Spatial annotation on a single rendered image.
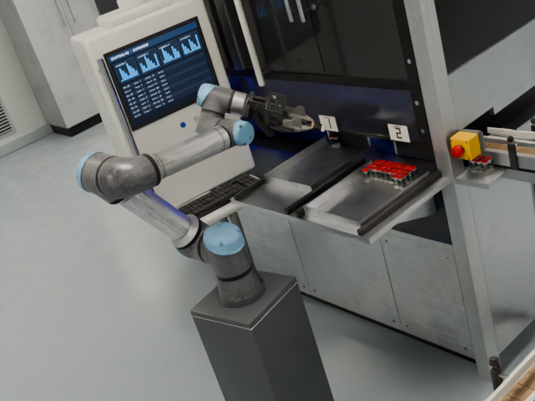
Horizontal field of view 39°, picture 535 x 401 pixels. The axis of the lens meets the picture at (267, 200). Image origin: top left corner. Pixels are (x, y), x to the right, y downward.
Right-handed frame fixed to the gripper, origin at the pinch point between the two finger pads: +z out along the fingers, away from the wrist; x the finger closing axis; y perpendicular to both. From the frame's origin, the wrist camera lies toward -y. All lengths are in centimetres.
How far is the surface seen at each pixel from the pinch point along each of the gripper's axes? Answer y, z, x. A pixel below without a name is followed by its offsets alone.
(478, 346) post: -71, 80, -25
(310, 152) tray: -52, 2, 27
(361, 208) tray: -19.2, 23.2, -12.7
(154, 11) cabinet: -19, -67, 49
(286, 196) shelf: -39.4, -2.1, -3.0
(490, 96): -3, 56, 32
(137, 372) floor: -159, -51, -42
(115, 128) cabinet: -46, -71, 12
